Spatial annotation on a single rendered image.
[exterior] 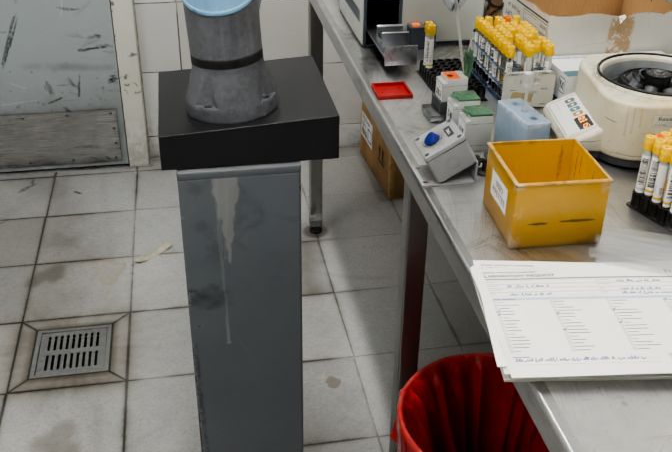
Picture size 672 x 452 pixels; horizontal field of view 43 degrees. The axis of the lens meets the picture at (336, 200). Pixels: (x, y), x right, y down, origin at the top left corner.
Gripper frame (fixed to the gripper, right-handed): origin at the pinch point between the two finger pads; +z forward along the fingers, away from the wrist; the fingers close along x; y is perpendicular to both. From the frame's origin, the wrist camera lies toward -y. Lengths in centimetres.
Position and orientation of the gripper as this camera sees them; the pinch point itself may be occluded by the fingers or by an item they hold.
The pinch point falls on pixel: (455, 4)
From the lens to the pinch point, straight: 151.0
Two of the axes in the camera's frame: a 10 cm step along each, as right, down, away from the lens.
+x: -9.8, 1.0, -1.9
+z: -0.1, 8.7, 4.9
